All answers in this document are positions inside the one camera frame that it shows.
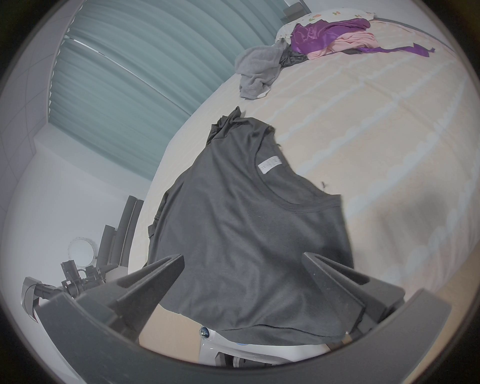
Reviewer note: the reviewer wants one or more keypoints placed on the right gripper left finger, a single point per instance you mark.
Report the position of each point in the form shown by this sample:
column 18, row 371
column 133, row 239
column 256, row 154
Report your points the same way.
column 150, row 288

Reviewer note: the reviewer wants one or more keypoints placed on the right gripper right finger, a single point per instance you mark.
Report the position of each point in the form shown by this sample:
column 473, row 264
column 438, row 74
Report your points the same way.
column 337, row 288

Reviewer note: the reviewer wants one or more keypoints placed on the black T-shirt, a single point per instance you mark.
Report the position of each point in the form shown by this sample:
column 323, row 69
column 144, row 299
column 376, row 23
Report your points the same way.
column 240, row 243

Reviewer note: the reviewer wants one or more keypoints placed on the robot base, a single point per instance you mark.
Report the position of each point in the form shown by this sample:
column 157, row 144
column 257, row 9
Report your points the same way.
column 262, row 354

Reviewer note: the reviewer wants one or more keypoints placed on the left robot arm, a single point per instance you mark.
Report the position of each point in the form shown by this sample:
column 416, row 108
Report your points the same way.
column 80, row 283

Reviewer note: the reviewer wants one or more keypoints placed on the bed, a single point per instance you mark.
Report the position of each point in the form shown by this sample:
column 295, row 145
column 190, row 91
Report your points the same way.
column 375, row 150

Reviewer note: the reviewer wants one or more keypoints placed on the dark grey dressing table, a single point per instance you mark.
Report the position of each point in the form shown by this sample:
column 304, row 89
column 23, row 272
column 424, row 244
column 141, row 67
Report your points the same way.
column 107, row 243

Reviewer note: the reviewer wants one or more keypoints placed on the black chest of drawers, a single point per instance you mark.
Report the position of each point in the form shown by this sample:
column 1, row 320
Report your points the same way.
column 129, row 228

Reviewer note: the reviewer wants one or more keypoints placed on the blue-green curtain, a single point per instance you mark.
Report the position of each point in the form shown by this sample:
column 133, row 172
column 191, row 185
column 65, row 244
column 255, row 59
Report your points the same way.
column 180, row 48
column 112, row 123

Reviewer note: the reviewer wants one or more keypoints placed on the black shiny garment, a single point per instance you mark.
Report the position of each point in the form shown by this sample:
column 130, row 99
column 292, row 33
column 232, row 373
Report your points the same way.
column 292, row 58

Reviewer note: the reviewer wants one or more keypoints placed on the grey garment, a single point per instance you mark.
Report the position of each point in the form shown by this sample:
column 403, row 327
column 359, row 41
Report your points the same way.
column 258, row 63

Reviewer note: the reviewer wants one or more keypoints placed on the pink garment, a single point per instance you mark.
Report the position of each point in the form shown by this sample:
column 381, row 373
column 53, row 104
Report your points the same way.
column 348, row 41

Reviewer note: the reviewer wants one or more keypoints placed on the purple garment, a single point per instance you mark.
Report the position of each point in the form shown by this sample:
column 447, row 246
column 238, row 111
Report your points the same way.
column 315, row 37

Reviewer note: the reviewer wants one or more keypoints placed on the white printed pillow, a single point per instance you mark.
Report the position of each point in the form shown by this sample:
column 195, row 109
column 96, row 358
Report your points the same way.
column 330, row 14

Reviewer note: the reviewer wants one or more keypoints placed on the grey bedside table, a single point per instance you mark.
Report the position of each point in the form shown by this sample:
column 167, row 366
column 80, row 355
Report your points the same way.
column 294, row 9

